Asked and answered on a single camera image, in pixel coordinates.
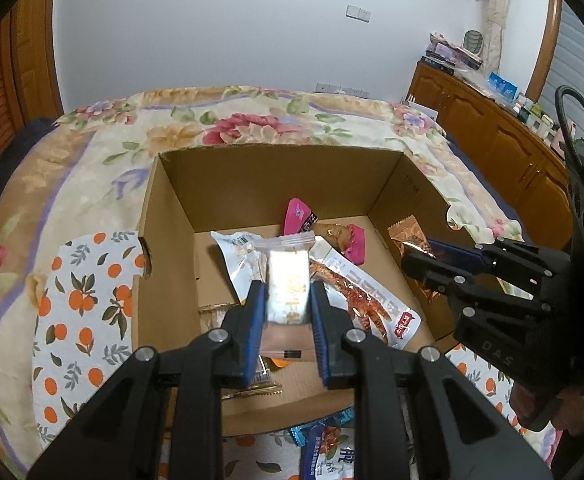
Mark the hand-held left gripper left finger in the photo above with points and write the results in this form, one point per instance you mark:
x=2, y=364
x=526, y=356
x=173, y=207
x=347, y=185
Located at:
x=255, y=332

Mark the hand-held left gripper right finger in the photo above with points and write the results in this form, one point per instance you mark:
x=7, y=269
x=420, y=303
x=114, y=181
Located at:
x=319, y=332

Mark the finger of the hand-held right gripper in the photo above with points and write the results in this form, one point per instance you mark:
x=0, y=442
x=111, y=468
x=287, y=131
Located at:
x=452, y=253
x=432, y=272

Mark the clear brown bar packet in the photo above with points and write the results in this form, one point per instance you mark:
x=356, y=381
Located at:
x=264, y=375

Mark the copper foil snack packet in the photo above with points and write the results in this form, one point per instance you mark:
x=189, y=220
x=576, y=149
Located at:
x=412, y=232

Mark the clear white cake packet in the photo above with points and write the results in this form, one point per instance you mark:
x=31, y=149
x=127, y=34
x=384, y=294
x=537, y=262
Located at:
x=287, y=285

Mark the white chicken feet packet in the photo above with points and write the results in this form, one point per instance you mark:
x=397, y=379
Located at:
x=372, y=300

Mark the pink chicken drumstick packet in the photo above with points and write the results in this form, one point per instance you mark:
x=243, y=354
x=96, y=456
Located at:
x=344, y=237

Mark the brown cardboard box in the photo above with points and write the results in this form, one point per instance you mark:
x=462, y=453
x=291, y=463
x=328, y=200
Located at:
x=252, y=185

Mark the blue and white snack packet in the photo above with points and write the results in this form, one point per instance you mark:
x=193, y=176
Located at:
x=329, y=450

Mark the wooden cabinet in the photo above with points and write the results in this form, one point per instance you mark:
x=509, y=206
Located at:
x=482, y=125

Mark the white paper box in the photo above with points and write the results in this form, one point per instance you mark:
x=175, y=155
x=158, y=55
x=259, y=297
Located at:
x=421, y=106

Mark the row of small bottles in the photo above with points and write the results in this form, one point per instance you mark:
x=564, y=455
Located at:
x=537, y=117

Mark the orange fruit print cloth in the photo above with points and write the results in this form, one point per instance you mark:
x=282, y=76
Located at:
x=87, y=310

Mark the blue box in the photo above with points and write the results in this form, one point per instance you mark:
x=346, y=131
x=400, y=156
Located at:
x=502, y=86

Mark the clear plastic bag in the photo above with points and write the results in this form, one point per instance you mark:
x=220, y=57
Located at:
x=474, y=79

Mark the stack of books and papers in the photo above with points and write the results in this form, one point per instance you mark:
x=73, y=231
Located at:
x=447, y=52

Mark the small grey fan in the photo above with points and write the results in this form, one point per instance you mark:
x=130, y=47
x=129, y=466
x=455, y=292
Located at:
x=473, y=42

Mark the floral blanket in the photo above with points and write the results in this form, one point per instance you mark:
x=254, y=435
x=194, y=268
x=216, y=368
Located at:
x=122, y=160

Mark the cream curtain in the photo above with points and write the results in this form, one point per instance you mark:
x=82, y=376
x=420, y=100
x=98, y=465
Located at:
x=494, y=15

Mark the dark blue bed sheet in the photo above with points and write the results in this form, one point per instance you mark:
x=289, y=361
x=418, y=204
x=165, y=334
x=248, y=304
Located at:
x=22, y=140

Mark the wooden louvered wardrobe door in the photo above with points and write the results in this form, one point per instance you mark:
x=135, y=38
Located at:
x=12, y=85

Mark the row of wall outlets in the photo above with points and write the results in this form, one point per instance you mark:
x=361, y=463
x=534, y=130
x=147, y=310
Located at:
x=342, y=88

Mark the wooden window frame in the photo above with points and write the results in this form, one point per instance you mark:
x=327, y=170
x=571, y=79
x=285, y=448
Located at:
x=544, y=45

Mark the white wall switch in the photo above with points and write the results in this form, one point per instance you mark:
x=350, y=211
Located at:
x=358, y=12

